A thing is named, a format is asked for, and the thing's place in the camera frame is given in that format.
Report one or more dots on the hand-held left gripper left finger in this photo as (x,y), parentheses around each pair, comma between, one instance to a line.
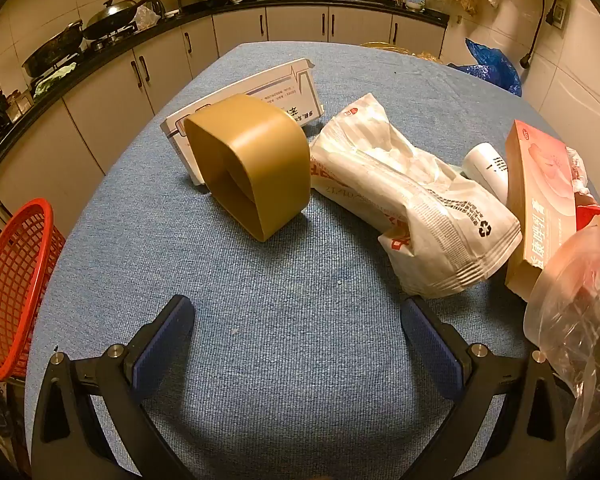
(162,345)

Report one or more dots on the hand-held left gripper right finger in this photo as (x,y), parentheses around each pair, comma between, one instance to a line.
(430,345)

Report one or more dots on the red plastic mesh basket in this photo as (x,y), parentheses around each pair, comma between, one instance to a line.
(10,280)

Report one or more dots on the blue table cloth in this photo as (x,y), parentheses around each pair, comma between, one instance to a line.
(280,360)

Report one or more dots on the white crumpled plastic bag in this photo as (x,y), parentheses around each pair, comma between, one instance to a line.
(430,210)

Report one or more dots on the clear plastic bag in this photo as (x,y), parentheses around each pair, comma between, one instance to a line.
(570,310)

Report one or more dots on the pink cardboard box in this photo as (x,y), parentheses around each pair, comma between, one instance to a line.
(535,195)

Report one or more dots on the small white bottle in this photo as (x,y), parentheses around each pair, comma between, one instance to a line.
(485,167)

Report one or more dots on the red box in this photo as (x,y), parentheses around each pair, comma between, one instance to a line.
(587,215)

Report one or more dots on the tan rounded plastic container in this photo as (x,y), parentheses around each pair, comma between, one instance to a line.
(265,160)

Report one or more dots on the crumpled white wrapper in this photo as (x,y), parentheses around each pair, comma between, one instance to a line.
(577,170)

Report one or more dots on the white base cabinets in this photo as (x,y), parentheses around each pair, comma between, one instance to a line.
(105,90)

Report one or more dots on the white medicine box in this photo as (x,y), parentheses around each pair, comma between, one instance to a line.
(280,90)

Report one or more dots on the blue plastic bag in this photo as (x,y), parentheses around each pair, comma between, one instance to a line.
(495,67)

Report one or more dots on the green dish cloth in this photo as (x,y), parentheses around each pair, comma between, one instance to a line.
(55,80)

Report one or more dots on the row of condiment bottles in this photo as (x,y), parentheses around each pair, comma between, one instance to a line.
(0,105)

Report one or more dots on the yellow plastic bag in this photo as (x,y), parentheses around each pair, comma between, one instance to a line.
(405,51)

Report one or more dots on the black kitchen countertop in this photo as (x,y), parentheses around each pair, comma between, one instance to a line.
(130,42)

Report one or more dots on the gas stove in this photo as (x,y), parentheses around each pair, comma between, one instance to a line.
(110,40)

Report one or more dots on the dark frying pan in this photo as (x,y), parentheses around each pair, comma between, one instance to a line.
(50,52)

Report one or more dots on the small white plastic bag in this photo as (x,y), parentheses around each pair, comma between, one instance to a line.
(146,17)

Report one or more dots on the wok with metal lid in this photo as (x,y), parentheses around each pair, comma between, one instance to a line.
(115,12)

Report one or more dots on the wall socket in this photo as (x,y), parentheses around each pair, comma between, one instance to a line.
(558,15)

